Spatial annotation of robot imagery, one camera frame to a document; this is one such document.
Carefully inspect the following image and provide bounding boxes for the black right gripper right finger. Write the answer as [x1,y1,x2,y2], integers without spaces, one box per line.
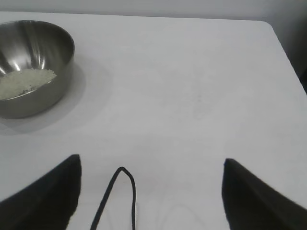
[221,158,307,230]

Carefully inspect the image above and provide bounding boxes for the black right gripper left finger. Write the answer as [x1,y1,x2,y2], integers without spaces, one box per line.
[0,154,83,230]

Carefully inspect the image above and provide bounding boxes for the white uncooked rice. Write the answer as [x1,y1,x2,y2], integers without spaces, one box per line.
[0,68,58,101]

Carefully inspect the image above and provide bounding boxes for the stainless steel mixing bowl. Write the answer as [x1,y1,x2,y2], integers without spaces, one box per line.
[0,20,75,120]

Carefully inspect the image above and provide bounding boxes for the thin black cable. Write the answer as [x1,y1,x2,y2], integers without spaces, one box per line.
[90,166,137,230]

